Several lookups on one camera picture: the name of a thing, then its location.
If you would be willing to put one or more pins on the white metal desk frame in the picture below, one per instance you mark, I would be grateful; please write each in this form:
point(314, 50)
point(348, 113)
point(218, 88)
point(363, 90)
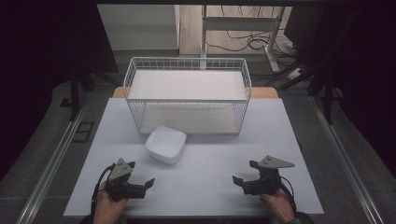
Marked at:
point(239, 23)

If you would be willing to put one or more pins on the dark monitor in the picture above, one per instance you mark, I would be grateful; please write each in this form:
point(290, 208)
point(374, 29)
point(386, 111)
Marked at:
point(303, 26)

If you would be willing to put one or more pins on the person's right hand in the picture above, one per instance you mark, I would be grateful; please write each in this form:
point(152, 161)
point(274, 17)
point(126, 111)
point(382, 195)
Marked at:
point(280, 203)

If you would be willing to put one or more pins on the person's left hand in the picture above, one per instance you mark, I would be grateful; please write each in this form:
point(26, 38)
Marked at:
point(106, 210)

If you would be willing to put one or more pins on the white power strip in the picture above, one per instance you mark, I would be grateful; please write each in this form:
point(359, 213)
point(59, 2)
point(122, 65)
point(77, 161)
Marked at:
point(294, 73)

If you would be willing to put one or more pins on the white cabinet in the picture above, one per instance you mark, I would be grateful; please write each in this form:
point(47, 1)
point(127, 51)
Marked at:
point(140, 28)

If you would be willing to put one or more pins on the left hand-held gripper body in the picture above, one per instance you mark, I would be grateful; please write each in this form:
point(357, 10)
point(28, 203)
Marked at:
point(120, 174)

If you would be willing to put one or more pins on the black floor bracket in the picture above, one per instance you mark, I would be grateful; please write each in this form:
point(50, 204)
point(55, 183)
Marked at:
point(83, 132)

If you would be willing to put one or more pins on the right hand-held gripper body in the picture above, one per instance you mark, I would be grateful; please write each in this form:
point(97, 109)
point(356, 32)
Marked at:
point(267, 183)

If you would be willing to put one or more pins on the metal floor rail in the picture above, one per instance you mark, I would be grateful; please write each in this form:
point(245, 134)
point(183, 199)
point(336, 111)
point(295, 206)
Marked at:
point(49, 165)
point(345, 155)

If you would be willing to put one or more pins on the white square bowl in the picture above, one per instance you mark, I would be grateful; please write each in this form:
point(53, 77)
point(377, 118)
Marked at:
point(166, 143)

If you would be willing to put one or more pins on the black metal stand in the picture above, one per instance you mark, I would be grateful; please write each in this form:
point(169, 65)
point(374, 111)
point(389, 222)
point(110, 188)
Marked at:
point(74, 93)
point(327, 99)

